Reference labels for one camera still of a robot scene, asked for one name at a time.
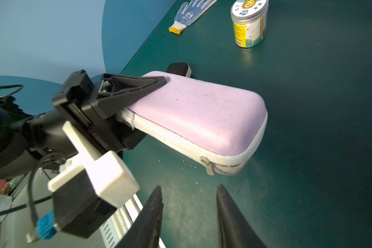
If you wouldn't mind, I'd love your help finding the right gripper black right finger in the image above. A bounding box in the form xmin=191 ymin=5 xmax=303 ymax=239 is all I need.
xmin=217 ymin=185 xmax=267 ymax=248

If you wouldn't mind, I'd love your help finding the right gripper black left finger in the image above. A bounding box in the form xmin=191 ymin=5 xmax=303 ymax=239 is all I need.
xmin=116 ymin=186 xmax=164 ymax=248

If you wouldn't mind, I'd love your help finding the yellow jar with green lid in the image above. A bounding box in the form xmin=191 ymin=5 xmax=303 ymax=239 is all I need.
xmin=231 ymin=0 xmax=269 ymax=48

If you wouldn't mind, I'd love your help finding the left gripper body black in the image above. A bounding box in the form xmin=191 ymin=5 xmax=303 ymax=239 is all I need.
xmin=10 ymin=69 xmax=148 ymax=162

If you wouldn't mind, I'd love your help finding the white blue dotted work glove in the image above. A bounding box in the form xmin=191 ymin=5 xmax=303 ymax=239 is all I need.
xmin=168 ymin=0 xmax=217 ymax=35

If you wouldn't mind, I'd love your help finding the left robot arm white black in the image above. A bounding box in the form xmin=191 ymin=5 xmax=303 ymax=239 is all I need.
xmin=0 ymin=70 xmax=166 ymax=179

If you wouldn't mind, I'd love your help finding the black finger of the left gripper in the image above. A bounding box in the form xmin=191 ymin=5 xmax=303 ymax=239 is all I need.
xmin=91 ymin=73 xmax=166 ymax=119

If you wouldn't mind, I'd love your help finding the black grey zippered umbrella case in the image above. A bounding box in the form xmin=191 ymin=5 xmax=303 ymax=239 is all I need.
xmin=166 ymin=63 xmax=192 ymax=78

